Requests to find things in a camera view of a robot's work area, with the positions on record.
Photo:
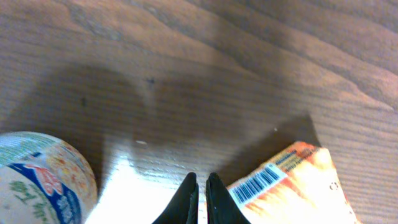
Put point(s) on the orange small carton box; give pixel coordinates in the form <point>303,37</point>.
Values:
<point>298,185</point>

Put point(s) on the green lid cup container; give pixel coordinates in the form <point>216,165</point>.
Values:
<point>44,180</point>

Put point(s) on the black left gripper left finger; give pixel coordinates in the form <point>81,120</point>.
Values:
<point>183,207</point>

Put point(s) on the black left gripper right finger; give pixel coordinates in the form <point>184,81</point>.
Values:
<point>221,208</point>

